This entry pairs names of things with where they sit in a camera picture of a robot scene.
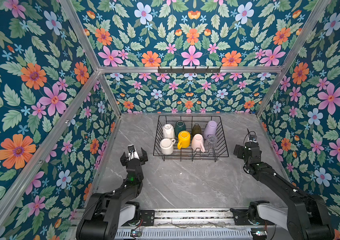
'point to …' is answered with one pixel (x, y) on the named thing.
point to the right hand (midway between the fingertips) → (245, 147)
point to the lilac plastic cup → (210, 129)
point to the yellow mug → (184, 139)
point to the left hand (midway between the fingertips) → (133, 146)
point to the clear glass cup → (210, 141)
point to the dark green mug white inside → (180, 126)
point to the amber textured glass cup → (196, 129)
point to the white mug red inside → (167, 145)
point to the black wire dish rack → (190, 137)
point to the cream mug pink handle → (197, 143)
